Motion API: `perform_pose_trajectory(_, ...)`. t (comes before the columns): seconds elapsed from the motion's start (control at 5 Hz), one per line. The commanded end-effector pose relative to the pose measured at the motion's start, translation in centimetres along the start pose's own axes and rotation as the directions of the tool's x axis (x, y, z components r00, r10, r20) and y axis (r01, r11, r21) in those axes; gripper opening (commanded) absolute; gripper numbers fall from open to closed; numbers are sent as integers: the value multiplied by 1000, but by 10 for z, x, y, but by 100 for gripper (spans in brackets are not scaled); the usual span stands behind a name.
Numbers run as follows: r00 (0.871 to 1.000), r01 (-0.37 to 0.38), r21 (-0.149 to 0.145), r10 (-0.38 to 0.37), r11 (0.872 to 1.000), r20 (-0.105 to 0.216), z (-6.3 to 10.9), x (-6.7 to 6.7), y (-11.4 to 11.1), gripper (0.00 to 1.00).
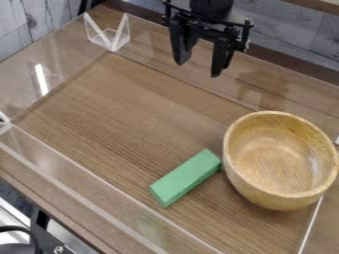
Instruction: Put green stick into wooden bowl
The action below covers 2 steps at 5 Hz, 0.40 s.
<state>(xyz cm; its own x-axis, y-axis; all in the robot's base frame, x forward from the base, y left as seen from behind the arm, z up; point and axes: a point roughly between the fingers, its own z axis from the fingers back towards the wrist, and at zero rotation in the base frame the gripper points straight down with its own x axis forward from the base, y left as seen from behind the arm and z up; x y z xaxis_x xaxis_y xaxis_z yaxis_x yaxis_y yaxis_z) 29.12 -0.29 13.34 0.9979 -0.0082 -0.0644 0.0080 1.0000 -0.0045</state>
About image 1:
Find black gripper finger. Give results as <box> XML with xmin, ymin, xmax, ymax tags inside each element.
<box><xmin>169</xmin><ymin>17</ymin><xmax>199</xmax><ymax>65</ymax></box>
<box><xmin>211</xmin><ymin>38</ymin><xmax>235</xmax><ymax>77</ymax></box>

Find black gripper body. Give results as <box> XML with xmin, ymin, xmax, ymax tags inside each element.
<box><xmin>160</xmin><ymin>0</ymin><xmax>255</xmax><ymax>52</ymax></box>

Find green rectangular block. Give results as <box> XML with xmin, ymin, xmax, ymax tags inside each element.
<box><xmin>149</xmin><ymin>149</ymin><xmax>222</xmax><ymax>207</ymax></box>

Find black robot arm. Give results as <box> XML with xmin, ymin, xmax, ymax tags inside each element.
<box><xmin>159</xmin><ymin>0</ymin><xmax>255</xmax><ymax>77</ymax></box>

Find wooden bowl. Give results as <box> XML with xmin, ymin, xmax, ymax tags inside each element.
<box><xmin>223</xmin><ymin>111</ymin><xmax>339</xmax><ymax>211</ymax></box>

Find clear acrylic corner bracket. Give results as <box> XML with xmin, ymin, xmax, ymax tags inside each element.
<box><xmin>84</xmin><ymin>13</ymin><xmax>129</xmax><ymax>52</ymax></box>

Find black table leg bracket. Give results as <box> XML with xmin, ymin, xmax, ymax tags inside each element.
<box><xmin>31</xmin><ymin>208</ymin><xmax>75</xmax><ymax>254</ymax></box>

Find black cable lower left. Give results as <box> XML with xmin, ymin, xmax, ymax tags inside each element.
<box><xmin>0</xmin><ymin>224</ymin><xmax>35</xmax><ymax>236</ymax></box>

